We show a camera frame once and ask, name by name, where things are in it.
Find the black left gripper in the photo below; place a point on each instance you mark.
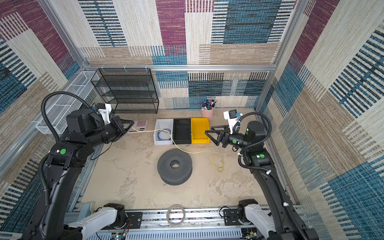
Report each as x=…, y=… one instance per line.
x=117, y=123

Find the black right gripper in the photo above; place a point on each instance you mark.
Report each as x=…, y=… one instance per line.
x=225, y=135

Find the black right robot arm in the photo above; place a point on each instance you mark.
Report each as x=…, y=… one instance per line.
x=246, y=133

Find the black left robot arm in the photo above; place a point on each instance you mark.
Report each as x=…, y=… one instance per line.
x=60, y=168

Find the yellow plastic bin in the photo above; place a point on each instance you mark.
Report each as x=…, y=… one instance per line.
x=198, y=128

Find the pink metal pen bucket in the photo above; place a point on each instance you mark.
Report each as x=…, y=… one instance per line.
x=208, y=113

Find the white plastic bin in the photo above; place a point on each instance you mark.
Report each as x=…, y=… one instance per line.
x=163, y=132

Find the black plastic bin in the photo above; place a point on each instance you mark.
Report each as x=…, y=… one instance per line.
x=182, y=131

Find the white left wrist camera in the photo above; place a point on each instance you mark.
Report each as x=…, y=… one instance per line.
x=104, y=110

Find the black wire mesh shelf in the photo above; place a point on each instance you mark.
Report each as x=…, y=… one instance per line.
x=127, y=90

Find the white wire mesh basket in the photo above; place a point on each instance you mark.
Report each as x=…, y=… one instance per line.
x=59, y=107

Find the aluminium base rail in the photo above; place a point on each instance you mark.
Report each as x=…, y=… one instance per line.
x=213, y=223

